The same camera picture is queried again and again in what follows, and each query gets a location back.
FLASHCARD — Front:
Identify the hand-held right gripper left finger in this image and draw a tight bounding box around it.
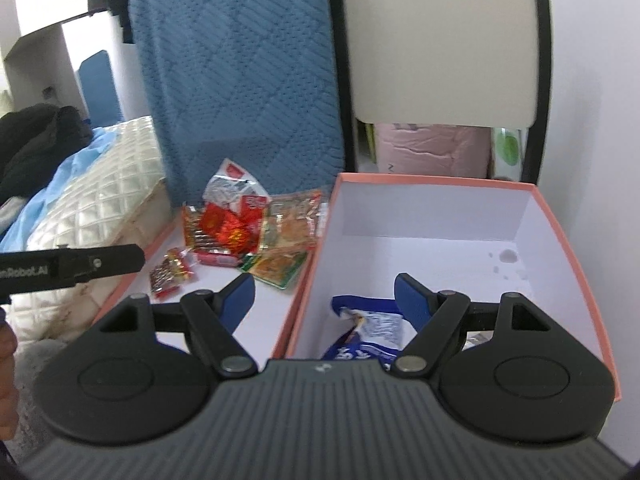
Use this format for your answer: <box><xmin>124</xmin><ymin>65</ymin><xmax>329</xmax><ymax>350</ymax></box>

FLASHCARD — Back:
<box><xmin>97</xmin><ymin>275</ymin><xmax>261</xmax><ymax>380</ymax></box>

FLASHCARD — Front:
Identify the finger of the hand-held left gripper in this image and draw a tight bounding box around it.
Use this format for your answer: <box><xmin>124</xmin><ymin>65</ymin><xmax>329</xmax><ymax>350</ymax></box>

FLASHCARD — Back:
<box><xmin>55</xmin><ymin>243</ymin><xmax>147</xmax><ymax>287</ymax></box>

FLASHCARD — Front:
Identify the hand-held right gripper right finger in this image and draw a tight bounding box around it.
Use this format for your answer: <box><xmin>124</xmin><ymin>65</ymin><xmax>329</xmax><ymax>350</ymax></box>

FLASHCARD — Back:
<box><xmin>390</xmin><ymin>272</ymin><xmax>552</xmax><ymax>377</ymax></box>

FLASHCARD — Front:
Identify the pink-rimmed white box lid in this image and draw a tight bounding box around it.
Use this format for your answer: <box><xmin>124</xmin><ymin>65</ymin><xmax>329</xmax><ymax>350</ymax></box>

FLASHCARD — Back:
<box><xmin>94</xmin><ymin>210</ymin><xmax>332</xmax><ymax>361</ymax></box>

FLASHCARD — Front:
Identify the small red sausage stick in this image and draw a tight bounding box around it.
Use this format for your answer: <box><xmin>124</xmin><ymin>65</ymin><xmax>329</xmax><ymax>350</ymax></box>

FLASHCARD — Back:
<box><xmin>194</xmin><ymin>250</ymin><xmax>242</xmax><ymax>268</ymax></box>

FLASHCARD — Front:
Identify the green-edged snack packet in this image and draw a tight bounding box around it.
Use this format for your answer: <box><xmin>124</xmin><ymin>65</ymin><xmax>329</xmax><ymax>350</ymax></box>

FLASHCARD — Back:
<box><xmin>241</xmin><ymin>249</ymin><xmax>308</xmax><ymax>290</ymax></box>

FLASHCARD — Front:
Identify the blue and white snack packet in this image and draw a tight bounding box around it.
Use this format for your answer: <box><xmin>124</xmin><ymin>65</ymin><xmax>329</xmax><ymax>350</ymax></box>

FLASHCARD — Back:
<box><xmin>320</xmin><ymin>294</ymin><xmax>437</xmax><ymax>362</ymax></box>

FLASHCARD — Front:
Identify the pink-rimmed white cardboard box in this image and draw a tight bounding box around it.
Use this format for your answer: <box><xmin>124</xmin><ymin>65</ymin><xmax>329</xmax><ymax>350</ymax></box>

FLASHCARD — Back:
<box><xmin>284</xmin><ymin>172</ymin><xmax>622</xmax><ymax>413</ymax></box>

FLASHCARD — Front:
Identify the small red and brown packet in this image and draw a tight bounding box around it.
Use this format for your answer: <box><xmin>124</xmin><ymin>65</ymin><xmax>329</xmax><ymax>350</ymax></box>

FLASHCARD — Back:
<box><xmin>149</xmin><ymin>247</ymin><xmax>197</xmax><ymax>297</ymax></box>

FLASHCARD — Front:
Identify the shiny red snack packet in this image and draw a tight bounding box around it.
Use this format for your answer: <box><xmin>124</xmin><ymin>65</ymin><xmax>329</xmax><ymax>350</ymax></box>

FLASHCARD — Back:
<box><xmin>200</xmin><ymin>203</ymin><xmax>268</xmax><ymax>257</ymax></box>

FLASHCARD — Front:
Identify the brown sticks snack packet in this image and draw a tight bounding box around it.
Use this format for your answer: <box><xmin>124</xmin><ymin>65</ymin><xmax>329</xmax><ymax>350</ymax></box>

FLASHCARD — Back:
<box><xmin>181</xmin><ymin>203</ymin><xmax>236</xmax><ymax>256</ymax></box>

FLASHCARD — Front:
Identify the clear orange snack packet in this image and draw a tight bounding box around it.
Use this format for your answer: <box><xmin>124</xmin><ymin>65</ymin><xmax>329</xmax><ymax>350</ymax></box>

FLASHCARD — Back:
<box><xmin>257</xmin><ymin>189</ymin><xmax>327</xmax><ymax>253</ymax></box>

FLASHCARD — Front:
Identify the white and red snack packet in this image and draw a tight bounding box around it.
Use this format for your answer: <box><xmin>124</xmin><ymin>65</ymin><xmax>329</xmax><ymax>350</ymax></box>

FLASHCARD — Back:
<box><xmin>202</xmin><ymin>158</ymin><xmax>272</xmax><ymax>208</ymax></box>

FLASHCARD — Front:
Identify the person's left hand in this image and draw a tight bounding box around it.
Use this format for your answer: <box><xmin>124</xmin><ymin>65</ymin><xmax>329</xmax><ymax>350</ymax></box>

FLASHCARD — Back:
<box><xmin>0</xmin><ymin>331</ymin><xmax>19</xmax><ymax>442</ymax></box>

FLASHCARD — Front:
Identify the cream quilted pillow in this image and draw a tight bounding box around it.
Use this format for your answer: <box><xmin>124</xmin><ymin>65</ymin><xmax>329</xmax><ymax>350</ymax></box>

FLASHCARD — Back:
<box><xmin>9</xmin><ymin>115</ymin><xmax>168</xmax><ymax>333</ymax></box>

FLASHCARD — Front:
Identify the light blue cloth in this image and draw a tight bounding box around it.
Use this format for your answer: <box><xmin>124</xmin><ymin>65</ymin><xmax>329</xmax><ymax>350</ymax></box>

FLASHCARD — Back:
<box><xmin>0</xmin><ymin>125</ymin><xmax>126</xmax><ymax>253</ymax></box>

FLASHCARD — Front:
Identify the black cloth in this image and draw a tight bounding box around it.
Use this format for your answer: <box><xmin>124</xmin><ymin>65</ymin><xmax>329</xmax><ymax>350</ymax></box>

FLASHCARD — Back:
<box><xmin>0</xmin><ymin>104</ymin><xmax>95</xmax><ymax>202</ymax></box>

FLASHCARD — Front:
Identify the pink wrapped package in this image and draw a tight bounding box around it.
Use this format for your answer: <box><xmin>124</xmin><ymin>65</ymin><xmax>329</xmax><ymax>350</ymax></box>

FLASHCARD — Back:
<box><xmin>374</xmin><ymin>122</ymin><xmax>492</xmax><ymax>179</ymax></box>

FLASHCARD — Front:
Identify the blue chair back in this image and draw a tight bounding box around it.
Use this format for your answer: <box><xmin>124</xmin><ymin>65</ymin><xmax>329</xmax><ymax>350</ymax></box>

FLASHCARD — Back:
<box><xmin>77</xmin><ymin>50</ymin><xmax>125</xmax><ymax>126</ymax></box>

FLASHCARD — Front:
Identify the green and white package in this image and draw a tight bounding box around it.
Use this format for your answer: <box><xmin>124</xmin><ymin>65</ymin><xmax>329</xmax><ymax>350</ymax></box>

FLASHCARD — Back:
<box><xmin>492</xmin><ymin>127</ymin><xmax>527</xmax><ymax>180</ymax></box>

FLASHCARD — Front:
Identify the white desk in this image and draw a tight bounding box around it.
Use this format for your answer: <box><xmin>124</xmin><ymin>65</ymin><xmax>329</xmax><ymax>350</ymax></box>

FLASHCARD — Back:
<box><xmin>0</xmin><ymin>9</ymin><xmax>128</xmax><ymax>121</ymax></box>

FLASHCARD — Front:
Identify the blue quilted cushion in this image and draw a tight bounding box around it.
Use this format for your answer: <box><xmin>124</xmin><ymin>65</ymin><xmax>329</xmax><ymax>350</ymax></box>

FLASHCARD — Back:
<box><xmin>127</xmin><ymin>0</ymin><xmax>347</xmax><ymax>202</ymax></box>

